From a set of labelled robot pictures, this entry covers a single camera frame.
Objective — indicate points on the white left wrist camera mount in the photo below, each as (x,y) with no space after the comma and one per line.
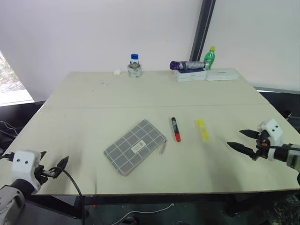
(23,164)

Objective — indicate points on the window with outdoor view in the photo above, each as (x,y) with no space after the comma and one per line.
(9,79)

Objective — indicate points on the small bottle with blue cap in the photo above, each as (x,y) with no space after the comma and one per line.
(134,58)

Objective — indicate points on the green plastic bottle yellow cap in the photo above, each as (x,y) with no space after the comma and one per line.
(209,58)

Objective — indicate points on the folded purple grey umbrella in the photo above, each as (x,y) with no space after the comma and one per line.
(187,64)

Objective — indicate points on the patterned tape roll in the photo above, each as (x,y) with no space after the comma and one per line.
(134,71)

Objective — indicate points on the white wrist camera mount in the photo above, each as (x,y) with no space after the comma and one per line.
(23,164)
(274,131)

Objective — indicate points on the plain white flat box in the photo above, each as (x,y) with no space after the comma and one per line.
(193,80)

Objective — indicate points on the dark window frame post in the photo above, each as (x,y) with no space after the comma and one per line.
(201,30)

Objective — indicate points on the grey checked pencil pouch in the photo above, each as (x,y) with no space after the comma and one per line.
(133,147)

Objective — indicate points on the crumpled white tissue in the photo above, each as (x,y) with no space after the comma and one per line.
(117,71)

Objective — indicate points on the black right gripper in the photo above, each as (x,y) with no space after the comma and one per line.
(262,150)

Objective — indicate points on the yellow highlighter pen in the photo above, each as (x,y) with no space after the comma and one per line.
(203,130)

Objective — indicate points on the grey window sill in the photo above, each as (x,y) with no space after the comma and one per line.
(276,89)

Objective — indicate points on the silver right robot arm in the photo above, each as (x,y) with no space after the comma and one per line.
(293,158)

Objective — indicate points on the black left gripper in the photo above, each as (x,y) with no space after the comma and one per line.
(41,174)

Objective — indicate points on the red and black marker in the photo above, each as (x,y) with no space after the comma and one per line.
(176,131)

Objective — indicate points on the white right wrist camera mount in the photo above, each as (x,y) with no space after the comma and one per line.
(274,131)

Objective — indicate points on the white box with blue stripe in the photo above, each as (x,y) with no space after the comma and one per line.
(191,73)

